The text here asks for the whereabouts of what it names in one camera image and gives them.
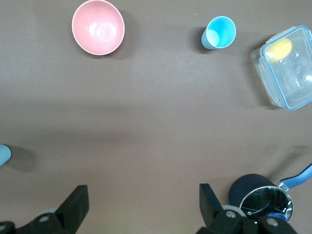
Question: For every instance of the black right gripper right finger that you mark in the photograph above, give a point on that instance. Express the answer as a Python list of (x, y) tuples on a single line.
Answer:
[(210, 209)]

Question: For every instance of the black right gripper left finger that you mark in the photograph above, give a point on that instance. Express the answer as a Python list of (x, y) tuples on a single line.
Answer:
[(73, 207)]

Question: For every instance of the blue plastic cup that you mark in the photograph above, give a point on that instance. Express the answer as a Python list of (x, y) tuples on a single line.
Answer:
[(220, 31), (4, 153)]

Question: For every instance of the small dark blue object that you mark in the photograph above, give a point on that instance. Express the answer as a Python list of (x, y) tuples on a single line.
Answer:
[(275, 215)]

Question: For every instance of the brown table cover mat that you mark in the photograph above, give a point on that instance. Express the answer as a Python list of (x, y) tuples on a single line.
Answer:
[(146, 109)]

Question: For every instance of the clear plastic food container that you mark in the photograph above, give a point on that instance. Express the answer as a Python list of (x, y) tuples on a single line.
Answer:
[(287, 78)]

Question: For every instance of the yellow round food piece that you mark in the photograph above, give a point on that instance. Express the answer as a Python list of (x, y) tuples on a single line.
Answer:
[(279, 50)]

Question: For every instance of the pink bowl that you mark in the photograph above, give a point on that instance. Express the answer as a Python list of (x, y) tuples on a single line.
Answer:
[(97, 26)]

